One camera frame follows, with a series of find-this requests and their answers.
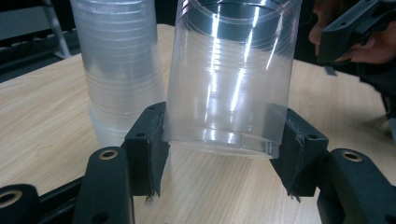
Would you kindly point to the white metal stand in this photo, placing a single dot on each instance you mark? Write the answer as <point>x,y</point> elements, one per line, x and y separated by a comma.
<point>57,34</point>

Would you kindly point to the grey table edge bracket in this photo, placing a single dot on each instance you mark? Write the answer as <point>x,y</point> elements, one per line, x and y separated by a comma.
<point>330,71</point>

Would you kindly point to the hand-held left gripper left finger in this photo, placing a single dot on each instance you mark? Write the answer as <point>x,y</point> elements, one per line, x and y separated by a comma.
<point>146,149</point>

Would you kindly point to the stack of translucent cups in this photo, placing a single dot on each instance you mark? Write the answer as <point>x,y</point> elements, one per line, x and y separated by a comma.
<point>120,68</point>

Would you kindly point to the clear plastic cup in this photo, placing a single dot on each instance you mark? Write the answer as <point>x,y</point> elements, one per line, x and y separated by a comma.
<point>230,81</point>

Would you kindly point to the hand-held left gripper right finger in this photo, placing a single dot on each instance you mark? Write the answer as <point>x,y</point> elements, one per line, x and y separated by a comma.
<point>300,155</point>

